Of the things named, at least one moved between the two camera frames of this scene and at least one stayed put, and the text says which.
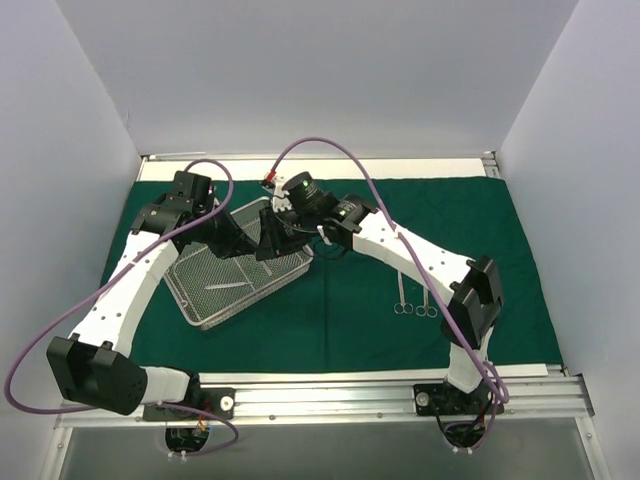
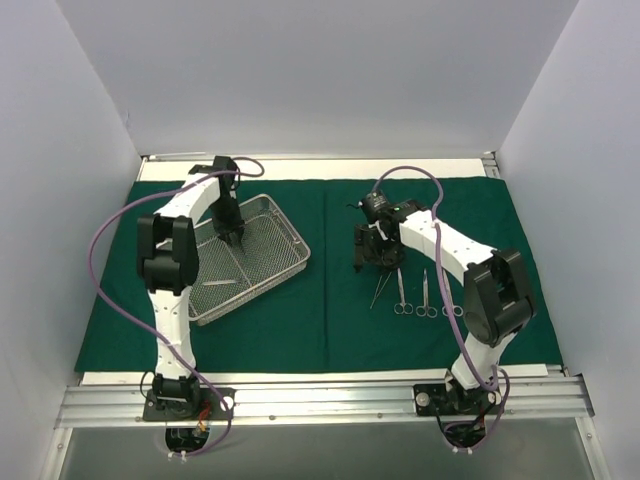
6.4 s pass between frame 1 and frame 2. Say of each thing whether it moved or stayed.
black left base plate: stayed
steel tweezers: moved
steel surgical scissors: stayed
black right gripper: moved
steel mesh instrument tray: stayed
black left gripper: moved
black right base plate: stayed
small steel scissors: stayed
